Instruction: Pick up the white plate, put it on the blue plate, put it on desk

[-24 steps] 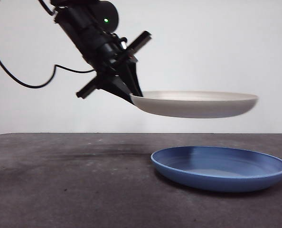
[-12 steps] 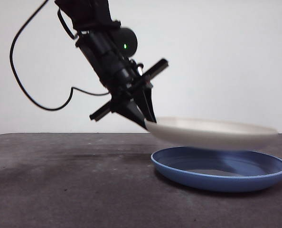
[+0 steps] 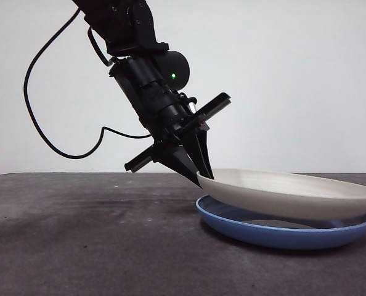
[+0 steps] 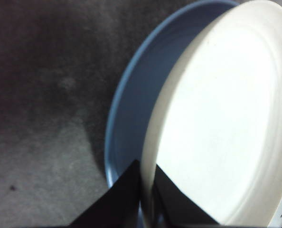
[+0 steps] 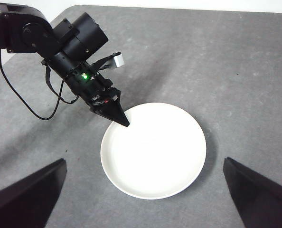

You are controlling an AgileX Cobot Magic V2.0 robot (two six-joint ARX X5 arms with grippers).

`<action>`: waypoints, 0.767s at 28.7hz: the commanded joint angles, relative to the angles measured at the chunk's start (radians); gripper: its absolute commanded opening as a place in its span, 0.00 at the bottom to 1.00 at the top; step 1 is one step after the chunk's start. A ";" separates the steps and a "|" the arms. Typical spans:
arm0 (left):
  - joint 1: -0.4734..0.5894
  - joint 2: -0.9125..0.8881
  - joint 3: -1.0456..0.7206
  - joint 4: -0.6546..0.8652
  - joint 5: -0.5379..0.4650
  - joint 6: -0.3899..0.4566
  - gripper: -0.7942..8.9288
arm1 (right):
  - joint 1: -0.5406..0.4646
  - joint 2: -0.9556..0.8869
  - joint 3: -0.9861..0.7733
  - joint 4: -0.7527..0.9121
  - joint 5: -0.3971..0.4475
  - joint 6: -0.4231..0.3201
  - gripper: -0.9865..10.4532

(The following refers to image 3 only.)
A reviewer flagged white plate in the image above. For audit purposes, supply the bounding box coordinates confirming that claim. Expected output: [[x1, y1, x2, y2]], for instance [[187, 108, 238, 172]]
[[196, 168, 366, 221]]

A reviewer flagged long black left arm cable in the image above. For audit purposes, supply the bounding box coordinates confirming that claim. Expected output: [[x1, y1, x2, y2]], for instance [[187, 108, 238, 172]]
[[23, 7, 153, 160]]

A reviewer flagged short black left arm cable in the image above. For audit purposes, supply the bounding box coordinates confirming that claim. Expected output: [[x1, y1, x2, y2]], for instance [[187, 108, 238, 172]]
[[87, 27, 113, 67]]

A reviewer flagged blue plate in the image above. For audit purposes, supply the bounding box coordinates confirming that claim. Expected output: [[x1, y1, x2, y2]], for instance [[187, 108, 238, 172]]
[[195, 194, 366, 250]]

